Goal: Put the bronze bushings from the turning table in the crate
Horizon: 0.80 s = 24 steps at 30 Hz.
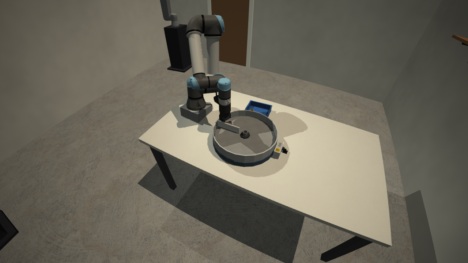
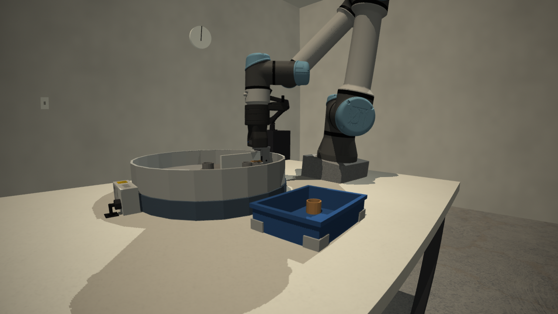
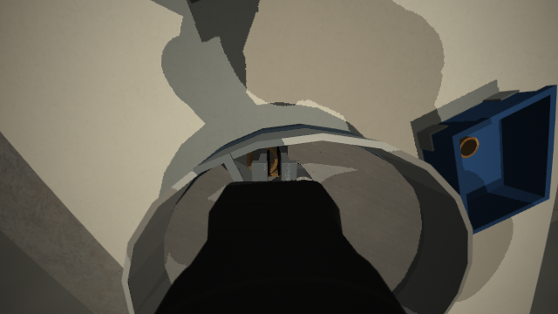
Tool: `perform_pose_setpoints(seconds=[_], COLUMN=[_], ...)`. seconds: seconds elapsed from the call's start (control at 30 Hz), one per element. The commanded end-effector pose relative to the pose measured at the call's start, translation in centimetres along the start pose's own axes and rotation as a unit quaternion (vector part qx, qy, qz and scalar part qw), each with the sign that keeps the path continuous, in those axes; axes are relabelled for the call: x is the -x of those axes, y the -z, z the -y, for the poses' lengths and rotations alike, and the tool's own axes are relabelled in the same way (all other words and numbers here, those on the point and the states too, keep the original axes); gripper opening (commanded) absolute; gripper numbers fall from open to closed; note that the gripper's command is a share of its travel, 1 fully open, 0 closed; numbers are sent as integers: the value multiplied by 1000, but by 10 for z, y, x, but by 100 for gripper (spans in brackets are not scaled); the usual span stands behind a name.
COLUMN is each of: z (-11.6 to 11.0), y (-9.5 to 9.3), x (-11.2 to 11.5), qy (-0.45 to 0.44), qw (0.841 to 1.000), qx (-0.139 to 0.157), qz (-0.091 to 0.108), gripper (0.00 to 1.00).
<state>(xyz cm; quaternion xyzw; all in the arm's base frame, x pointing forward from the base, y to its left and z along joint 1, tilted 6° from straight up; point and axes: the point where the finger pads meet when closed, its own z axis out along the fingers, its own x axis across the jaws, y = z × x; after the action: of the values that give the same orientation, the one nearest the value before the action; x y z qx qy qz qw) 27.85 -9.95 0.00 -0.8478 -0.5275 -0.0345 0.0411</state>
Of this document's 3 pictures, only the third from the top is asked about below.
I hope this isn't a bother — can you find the dark grey metal bushing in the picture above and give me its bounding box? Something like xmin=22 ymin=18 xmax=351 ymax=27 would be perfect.
xmin=296 ymin=169 xmax=313 ymax=181

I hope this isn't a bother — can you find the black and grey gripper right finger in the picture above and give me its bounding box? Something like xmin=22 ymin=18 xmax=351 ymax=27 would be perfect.
xmin=277 ymin=147 xmax=297 ymax=181

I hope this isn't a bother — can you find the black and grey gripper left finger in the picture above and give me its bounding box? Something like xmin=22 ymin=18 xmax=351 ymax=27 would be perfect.
xmin=251 ymin=148 xmax=269 ymax=181

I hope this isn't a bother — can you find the bronze bushing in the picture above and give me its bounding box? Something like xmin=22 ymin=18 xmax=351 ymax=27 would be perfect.
xmin=247 ymin=147 xmax=278 ymax=173
xmin=459 ymin=136 xmax=479 ymax=158
xmin=268 ymin=167 xmax=281 ymax=178

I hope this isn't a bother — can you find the blue open crate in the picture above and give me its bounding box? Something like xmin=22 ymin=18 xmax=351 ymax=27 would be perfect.
xmin=417 ymin=85 xmax=557 ymax=235

